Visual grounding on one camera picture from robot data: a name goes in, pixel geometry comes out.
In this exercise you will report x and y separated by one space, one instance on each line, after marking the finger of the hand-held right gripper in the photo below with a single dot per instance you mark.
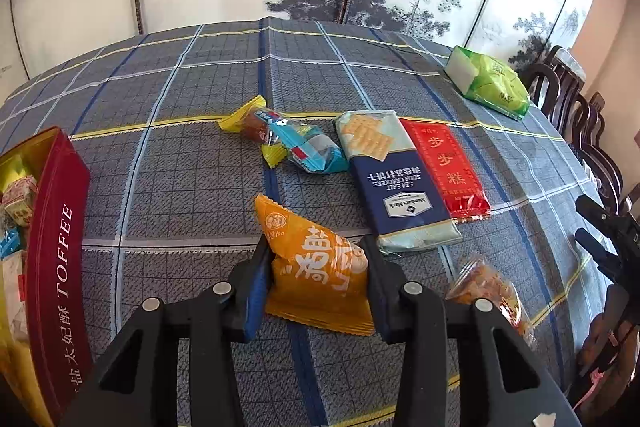
600 212
595 249

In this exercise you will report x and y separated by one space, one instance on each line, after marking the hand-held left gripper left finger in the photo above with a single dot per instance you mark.
257 279

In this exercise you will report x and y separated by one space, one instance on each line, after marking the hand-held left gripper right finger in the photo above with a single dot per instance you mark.
377 292

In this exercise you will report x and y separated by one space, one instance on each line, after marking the orange snack packet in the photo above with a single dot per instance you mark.
320 272

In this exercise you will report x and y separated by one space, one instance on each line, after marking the blue cracker packet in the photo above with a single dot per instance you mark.
395 187

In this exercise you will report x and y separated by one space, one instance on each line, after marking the clear packet of orange sticks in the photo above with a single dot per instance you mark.
490 287

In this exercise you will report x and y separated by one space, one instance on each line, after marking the red cake packet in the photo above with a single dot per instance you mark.
445 167

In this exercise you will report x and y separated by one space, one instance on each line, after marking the blue snack packet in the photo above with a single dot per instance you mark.
310 147

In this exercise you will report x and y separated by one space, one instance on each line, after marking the yellow candy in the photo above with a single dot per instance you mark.
250 122

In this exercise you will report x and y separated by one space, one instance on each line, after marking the red and gold tin box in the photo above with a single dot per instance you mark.
55 257

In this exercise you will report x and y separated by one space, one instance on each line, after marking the pink patterned snack packet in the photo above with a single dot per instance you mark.
20 202

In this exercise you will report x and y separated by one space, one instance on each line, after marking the small blue candy packet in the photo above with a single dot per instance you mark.
7 243

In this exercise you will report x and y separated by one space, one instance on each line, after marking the person's right hand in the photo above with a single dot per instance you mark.
607 347

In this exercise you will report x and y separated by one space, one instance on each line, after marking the dark wooden chair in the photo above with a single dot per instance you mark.
597 107
550 59

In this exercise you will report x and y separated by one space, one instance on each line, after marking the grey plaid tablecloth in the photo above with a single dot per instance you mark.
175 187

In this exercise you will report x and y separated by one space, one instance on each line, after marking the green tissue pack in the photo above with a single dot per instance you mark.
495 87

